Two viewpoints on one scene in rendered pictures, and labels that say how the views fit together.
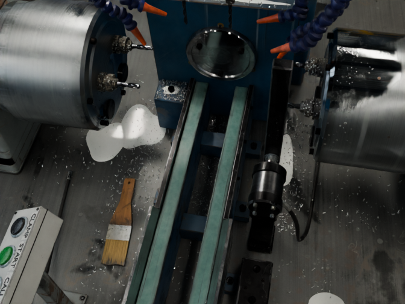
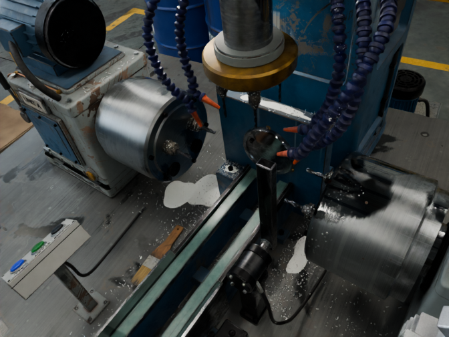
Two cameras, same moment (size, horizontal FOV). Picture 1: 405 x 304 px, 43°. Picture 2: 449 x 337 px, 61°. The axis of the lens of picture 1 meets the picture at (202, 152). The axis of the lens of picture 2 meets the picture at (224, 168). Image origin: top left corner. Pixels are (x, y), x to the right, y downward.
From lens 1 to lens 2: 0.28 m
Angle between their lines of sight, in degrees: 19
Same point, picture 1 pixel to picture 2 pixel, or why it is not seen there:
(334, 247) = not seen: outside the picture
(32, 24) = (131, 93)
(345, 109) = (329, 220)
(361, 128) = (339, 242)
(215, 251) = (199, 304)
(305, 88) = not seen: hidden behind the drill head
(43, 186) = (122, 212)
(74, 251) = (118, 265)
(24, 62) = (116, 118)
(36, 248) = (59, 249)
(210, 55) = (260, 150)
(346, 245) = not seen: outside the picture
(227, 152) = (247, 229)
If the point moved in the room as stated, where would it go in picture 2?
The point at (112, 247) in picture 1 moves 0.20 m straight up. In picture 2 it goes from (143, 272) to (120, 230)
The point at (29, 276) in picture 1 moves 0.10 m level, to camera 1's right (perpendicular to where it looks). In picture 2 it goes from (44, 267) to (85, 281)
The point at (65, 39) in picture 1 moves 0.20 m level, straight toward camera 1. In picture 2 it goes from (145, 109) to (130, 170)
